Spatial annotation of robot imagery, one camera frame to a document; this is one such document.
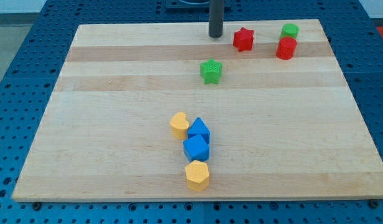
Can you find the red star block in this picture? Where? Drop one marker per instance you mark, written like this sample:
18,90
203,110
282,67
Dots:
243,39

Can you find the green star block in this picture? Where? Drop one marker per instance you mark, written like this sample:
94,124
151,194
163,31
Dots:
211,71

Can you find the blue triangle block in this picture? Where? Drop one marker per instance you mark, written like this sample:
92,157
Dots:
199,127

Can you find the yellow heart block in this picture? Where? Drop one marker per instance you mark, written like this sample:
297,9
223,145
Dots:
179,125

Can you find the blue cube block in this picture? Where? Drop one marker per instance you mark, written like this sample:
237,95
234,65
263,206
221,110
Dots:
196,148

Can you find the wooden board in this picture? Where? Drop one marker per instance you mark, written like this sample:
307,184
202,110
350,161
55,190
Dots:
162,112

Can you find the yellow hexagon block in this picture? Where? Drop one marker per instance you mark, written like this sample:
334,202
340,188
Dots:
198,175

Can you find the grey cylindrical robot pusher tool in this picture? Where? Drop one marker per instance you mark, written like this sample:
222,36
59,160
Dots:
216,16

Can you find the red cylinder block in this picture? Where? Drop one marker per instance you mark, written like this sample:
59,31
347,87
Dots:
286,48

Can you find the green cylinder block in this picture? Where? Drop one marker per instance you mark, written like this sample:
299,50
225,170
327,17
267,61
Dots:
289,30

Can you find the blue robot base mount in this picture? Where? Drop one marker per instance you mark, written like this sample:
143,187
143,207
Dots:
196,5

